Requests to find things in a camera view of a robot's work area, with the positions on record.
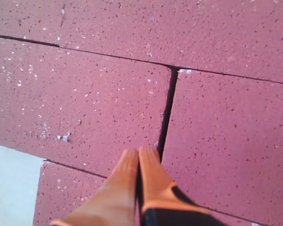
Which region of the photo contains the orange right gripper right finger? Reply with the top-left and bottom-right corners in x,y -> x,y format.
138,145 -> 224,226

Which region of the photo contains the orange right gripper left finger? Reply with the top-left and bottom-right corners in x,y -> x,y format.
50,149 -> 138,226

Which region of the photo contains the red brick with white chip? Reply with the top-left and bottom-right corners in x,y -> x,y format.
33,160 -> 262,226

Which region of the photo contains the red front brick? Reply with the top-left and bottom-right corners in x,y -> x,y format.
0,38 -> 171,176

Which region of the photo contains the red middle row brick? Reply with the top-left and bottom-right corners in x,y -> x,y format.
162,69 -> 283,226

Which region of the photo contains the red front-left base brick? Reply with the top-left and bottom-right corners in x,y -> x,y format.
60,0 -> 283,83

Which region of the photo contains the red front-right base brick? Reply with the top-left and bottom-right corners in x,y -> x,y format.
0,0 -> 66,45

